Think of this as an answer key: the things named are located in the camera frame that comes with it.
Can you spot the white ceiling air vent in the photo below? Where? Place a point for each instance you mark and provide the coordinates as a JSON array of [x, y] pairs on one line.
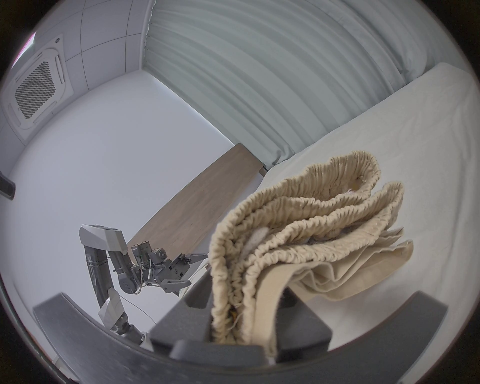
[[35, 86]]

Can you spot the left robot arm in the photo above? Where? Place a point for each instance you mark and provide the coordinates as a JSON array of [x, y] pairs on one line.
[[103, 238]]

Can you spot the bed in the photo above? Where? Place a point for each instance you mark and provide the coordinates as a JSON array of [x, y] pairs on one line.
[[412, 157]]

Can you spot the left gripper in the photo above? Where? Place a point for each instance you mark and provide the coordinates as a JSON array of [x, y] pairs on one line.
[[165, 279]]

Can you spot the pale grey-green curtain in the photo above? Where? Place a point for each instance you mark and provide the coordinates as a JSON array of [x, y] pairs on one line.
[[262, 67], [386, 33]]

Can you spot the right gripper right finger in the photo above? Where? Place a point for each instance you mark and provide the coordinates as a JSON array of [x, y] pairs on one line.
[[303, 326]]

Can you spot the beige shorts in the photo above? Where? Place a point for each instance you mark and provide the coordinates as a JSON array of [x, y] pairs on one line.
[[300, 225]]

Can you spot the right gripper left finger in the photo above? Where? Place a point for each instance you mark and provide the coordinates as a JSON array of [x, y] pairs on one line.
[[183, 318]]

